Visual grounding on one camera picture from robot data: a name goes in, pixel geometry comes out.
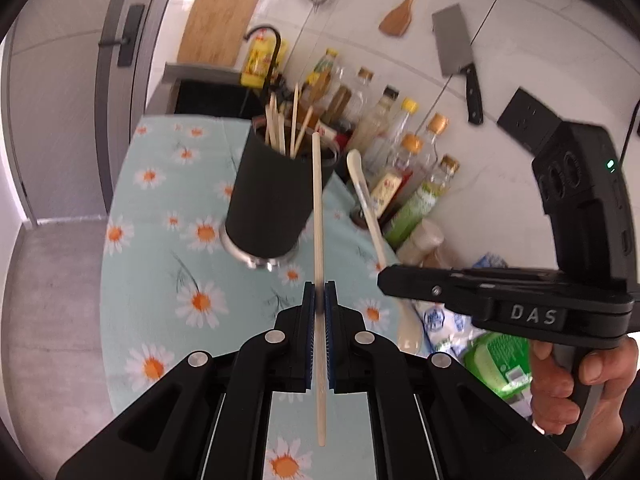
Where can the daisy print tablecloth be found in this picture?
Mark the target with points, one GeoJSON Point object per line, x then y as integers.
{"type": "Point", "coordinates": [150, 260]}

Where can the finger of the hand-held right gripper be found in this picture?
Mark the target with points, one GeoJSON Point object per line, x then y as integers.
{"type": "Point", "coordinates": [415, 282]}

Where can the slender wooden chopstick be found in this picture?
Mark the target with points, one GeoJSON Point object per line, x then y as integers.
{"type": "Point", "coordinates": [318, 210]}

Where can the yellow oil bottle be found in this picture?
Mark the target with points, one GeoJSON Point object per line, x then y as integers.
{"type": "Point", "coordinates": [255, 62]}

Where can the person's right hand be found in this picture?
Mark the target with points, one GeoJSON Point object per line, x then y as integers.
{"type": "Point", "coordinates": [550, 395]}

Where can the black faucet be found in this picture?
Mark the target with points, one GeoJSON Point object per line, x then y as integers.
{"type": "Point", "coordinates": [278, 52]}

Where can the black utensil holder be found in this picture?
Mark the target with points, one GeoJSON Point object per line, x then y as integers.
{"type": "Point", "coordinates": [270, 200]}

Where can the bamboo cutting board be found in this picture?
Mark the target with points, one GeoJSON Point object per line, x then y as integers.
{"type": "Point", "coordinates": [215, 25]}

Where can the row of condiment bottles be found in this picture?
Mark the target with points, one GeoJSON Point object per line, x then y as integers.
{"type": "Point", "coordinates": [425, 200]}

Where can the cleaver knife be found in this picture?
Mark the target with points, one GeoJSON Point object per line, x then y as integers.
{"type": "Point", "coordinates": [450, 40]}

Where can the translucent plastic jar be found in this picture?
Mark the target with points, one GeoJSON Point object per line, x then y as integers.
{"type": "Point", "coordinates": [440, 261]}
{"type": "Point", "coordinates": [425, 237]}

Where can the grey door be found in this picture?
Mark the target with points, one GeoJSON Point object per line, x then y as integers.
{"type": "Point", "coordinates": [60, 85]}

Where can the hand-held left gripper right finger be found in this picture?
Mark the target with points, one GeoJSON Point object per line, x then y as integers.
{"type": "Point", "coordinates": [345, 345]}

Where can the green sugar bag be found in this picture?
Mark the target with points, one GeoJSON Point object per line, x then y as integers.
{"type": "Point", "coordinates": [495, 360]}

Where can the white blue salt bag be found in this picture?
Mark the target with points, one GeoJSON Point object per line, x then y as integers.
{"type": "Point", "coordinates": [442, 322]}

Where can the bunch of wooden chopsticks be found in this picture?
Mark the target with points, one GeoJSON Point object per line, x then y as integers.
{"type": "Point", "coordinates": [280, 132]}

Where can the black wall socket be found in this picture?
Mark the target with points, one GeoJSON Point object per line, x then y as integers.
{"type": "Point", "coordinates": [525, 115]}

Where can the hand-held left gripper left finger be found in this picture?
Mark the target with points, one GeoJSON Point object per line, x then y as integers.
{"type": "Point", "coordinates": [292, 345]}

